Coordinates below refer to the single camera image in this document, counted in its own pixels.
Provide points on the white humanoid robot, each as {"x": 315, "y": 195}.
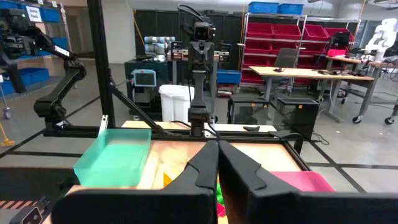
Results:
{"x": 384, "y": 37}

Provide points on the green toy block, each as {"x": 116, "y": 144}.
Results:
{"x": 220, "y": 193}

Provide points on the red toy block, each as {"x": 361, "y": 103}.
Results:
{"x": 221, "y": 210}

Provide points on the white paper sign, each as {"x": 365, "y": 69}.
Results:
{"x": 33, "y": 14}

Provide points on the orange black hazard tape strip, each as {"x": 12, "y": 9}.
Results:
{"x": 15, "y": 204}

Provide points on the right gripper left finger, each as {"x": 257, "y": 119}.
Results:
{"x": 140, "y": 208}

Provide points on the black glass sided computer case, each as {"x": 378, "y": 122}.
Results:
{"x": 248, "y": 112}

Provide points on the yellow floor squeegee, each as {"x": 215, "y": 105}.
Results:
{"x": 7, "y": 143}

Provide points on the red translucent plastic bin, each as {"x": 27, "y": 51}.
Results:
{"x": 301, "y": 182}

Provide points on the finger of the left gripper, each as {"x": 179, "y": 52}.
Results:
{"x": 207, "y": 46}
{"x": 197, "y": 46}

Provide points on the white metal bracket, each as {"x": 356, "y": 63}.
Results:
{"x": 103, "y": 124}

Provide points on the wooden top wheeled table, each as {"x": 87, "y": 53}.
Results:
{"x": 370, "y": 63}

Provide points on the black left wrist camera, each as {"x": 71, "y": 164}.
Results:
{"x": 204, "y": 31}

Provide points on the grey office chair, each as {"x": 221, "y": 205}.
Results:
{"x": 286, "y": 57}

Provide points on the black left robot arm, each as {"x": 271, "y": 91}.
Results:
{"x": 199, "y": 90}

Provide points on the red storage bin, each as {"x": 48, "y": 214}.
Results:
{"x": 252, "y": 77}
{"x": 315, "y": 32}
{"x": 255, "y": 60}
{"x": 312, "y": 49}
{"x": 260, "y": 30}
{"x": 337, "y": 29}
{"x": 284, "y": 45}
{"x": 286, "y": 31}
{"x": 257, "y": 46}

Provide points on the grey cart caster wheel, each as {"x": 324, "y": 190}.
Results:
{"x": 7, "y": 113}

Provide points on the light blue teach pendant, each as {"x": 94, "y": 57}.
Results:
{"x": 144, "y": 78}

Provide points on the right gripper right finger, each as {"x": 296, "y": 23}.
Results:
{"x": 311, "y": 208}

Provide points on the blue storage bin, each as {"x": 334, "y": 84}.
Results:
{"x": 9, "y": 3}
{"x": 263, "y": 7}
{"x": 60, "y": 43}
{"x": 290, "y": 9}
{"x": 50, "y": 15}
{"x": 7, "y": 87}
{"x": 228, "y": 76}
{"x": 34, "y": 76}

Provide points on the green translucent plastic bin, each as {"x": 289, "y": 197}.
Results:
{"x": 115, "y": 158}

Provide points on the yellow toy block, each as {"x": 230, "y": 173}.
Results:
{"x": 168, "y": 181}

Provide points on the dark green equipment cabinet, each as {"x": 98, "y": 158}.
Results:
{"x": 162, "y": 73}

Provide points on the white waste bin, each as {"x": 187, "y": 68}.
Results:
{"x": 174, "y": 102}

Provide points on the black room divider panels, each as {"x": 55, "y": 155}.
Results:
{"x": 161, "y": 25}

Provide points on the black aluminium table frame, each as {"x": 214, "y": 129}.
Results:
{"x": 101, "y": 62}

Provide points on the black computer tower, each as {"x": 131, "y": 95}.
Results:
{"x": 301, "y": 118}

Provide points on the pink plastic box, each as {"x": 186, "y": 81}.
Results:
{"x": 336, "y": 53}

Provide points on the black triangular plastic piece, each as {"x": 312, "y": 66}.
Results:
{"x": 251, "y": 128}

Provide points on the metal storage shelf rack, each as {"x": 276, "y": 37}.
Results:
{"x": 37, "y": 62}

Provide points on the black table-level camera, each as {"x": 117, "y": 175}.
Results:
{"x": 29, "y": 216}

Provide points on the wooden top work table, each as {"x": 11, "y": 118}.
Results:
{"x": 295, "y": 73}

